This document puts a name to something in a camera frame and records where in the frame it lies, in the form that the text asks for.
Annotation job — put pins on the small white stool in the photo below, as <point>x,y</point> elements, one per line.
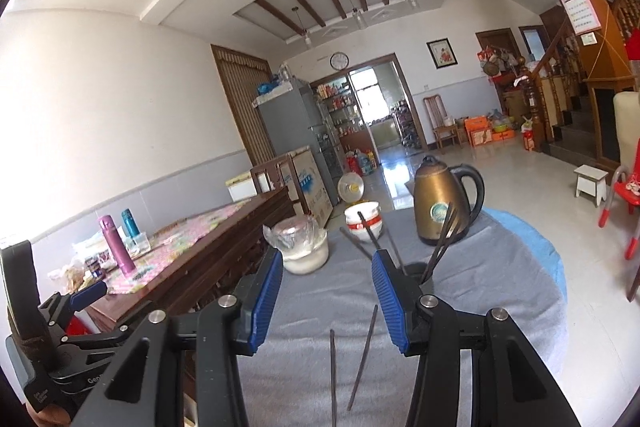
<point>591,181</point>

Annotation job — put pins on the grey towel table cloth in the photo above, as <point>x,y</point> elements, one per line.
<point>363,343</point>

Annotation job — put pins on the person's left hand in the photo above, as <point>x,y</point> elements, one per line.
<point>50,416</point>

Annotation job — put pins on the red and white bowl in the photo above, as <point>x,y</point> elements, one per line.
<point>371,212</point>

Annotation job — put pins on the white electric fan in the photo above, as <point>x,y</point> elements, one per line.
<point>350,188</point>

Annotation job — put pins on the dark wooden side table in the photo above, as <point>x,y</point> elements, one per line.
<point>214,264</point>

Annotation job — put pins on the grey refrigerator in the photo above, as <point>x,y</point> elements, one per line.
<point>293,118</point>

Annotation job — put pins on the teal thermos bottle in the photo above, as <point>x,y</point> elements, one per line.
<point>130,224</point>

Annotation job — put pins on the dark grey utensil holder cup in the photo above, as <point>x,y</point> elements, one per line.
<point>416,272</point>

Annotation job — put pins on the white pot with plastic bag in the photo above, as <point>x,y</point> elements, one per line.
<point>301,241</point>

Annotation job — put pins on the round wall clock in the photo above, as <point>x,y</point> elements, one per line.
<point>339,61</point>

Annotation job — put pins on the dark chopstick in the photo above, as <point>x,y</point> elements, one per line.
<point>395,250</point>
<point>366,226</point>
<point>333,378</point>
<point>363,359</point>
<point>356,243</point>
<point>428,271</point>
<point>447,239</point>

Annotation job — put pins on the wooden chair by wall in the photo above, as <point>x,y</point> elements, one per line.
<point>443,126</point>

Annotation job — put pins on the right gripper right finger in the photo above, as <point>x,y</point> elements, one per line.
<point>511,385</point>

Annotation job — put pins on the red child chair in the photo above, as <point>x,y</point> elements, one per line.
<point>624,187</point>

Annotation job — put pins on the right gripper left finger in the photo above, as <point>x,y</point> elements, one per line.
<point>143,384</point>

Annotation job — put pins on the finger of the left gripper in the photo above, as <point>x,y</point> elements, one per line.
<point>61,308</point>

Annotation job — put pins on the purple thermos bottle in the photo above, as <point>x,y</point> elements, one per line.
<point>116,245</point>

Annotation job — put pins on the framed wall picture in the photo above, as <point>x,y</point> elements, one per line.
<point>442,53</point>

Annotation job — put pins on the gold electric kettle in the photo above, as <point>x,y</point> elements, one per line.
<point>438,188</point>

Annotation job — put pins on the white chest freezer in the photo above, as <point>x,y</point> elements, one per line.
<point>297,171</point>

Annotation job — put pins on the blue table cover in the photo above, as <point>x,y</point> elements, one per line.
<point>540,247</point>

